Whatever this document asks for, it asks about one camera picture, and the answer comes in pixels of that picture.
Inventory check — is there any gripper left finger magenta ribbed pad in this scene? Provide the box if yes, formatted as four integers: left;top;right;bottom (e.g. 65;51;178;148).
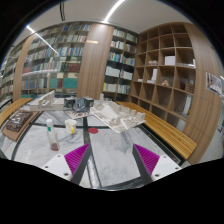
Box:
42;143;92;185

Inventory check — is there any wooden bench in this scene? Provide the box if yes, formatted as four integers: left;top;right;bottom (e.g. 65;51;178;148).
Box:
118;101;197;160
0;98;31;127

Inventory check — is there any dark relief model board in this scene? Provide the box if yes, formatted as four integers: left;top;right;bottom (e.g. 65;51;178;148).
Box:
2;110;38;142

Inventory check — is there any bookshelf with books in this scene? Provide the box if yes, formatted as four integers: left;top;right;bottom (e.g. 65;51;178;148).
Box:
103;27;138;101
21;22;91;97

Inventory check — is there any wooden cubby shelf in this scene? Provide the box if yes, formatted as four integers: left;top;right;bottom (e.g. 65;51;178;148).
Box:
128;21;205;134

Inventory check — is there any clear plastic bottle, white cap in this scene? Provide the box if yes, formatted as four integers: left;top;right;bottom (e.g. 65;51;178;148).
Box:
46;119;60;151

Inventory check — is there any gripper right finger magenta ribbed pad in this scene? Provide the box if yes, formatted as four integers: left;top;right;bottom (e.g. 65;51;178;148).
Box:
132;144;181;182

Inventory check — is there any white box on shelf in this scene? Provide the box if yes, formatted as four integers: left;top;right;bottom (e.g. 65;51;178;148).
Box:
165;56;176;65

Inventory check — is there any wooden bench left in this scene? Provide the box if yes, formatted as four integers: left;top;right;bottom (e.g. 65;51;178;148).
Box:
0;98;31;127

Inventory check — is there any poster on wall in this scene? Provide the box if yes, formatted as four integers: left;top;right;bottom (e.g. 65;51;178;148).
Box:
206;72;222;97

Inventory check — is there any wooden bench right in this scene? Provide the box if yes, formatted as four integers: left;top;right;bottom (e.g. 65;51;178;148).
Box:
118;101;197;160

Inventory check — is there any bookshelf with books centre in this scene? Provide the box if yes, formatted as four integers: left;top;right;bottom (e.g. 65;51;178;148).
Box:
103;27;138;101

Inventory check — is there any red round sticker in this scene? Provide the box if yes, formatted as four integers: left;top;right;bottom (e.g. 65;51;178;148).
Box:
88;128;98;134

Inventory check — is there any white building model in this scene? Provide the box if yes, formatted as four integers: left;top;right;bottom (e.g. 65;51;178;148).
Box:
30;90;64;111

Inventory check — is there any bookshelf with books left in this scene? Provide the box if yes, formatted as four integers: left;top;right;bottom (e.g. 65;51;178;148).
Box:
21;22;91;97

